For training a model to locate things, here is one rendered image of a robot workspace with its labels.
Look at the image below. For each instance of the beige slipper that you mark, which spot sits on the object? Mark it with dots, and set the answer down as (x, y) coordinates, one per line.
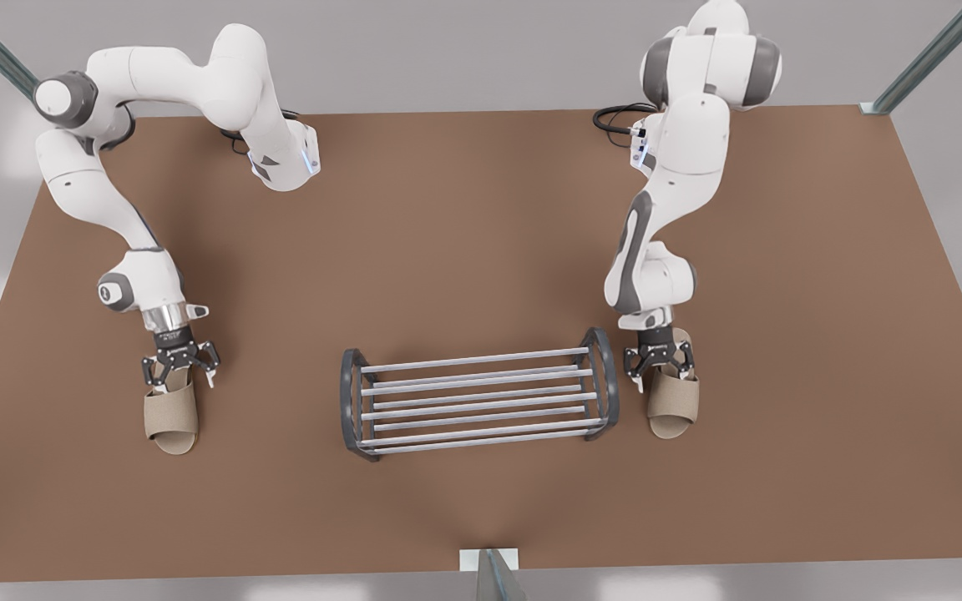
(673, 405)
(172, 417)

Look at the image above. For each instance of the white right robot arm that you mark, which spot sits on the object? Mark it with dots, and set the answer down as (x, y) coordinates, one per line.
(230, 75)

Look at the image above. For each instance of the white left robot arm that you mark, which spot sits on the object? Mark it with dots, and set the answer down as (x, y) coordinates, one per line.
(702, 142)

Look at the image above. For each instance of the grey metal shoe rack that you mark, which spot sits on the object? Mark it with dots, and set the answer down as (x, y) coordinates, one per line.
(481, 392)

